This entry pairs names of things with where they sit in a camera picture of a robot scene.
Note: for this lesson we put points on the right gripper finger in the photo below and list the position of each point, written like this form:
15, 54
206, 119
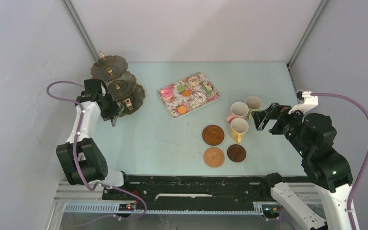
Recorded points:
272, 112
260, 119

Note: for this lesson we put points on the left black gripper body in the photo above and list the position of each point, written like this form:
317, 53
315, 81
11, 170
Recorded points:
111, 108

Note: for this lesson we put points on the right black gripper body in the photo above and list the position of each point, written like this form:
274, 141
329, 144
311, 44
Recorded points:
287, 124

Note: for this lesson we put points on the metal serving tongs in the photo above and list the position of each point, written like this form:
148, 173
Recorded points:
122, 109

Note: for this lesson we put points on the chocolate cake slice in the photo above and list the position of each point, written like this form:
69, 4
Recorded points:
129, 105

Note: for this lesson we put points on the green layered cake slice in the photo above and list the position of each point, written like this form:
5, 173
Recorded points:
207, 87

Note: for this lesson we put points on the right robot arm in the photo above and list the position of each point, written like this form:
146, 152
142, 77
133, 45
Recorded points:
312, 137

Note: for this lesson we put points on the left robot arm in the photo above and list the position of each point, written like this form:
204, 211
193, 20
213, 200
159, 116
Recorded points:
80, 158

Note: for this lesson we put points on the green mug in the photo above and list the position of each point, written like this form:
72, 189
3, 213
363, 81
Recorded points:
254, 103

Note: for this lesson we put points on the yellow mug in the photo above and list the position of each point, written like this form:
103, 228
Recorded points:
238, 129

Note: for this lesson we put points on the pink mug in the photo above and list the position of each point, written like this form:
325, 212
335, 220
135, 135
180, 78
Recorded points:
238, 110

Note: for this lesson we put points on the three-tier dark dessert stand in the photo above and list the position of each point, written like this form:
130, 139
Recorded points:
120, 82

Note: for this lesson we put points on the dark brown wooden coaster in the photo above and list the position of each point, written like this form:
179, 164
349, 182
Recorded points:
236, 153

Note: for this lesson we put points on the light brown wooden coaster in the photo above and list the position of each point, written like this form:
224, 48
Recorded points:
213, 135

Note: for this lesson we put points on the pink frosted donut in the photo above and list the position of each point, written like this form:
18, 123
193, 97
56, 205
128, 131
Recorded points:
166, 93

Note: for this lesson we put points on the woven rattan coaster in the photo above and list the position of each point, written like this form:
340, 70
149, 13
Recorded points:
214, 157

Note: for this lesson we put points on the white chocolate-drizzled donut lower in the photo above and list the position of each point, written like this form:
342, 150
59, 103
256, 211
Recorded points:
200, 97

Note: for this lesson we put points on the white chocolate-drizzled donut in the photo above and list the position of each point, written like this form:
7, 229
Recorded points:
194, 80
200, 97

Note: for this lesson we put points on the orange round biscuit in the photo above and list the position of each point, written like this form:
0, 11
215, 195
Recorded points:
182, 110

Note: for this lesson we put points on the green macaron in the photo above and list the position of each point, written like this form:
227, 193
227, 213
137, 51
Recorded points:
181, 88

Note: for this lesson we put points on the white chocolate-drizzled donut upper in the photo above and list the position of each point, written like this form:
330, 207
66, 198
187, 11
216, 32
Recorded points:
194, 80

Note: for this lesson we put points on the floral rectangular tray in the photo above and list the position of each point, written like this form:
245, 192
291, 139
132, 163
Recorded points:
179, 100

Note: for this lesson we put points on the small orange macaron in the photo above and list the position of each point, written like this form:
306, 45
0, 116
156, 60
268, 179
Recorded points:
186, 93

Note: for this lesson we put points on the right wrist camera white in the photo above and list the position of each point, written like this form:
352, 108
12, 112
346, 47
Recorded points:
306, 101

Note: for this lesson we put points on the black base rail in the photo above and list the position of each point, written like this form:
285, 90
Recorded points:
171, 195

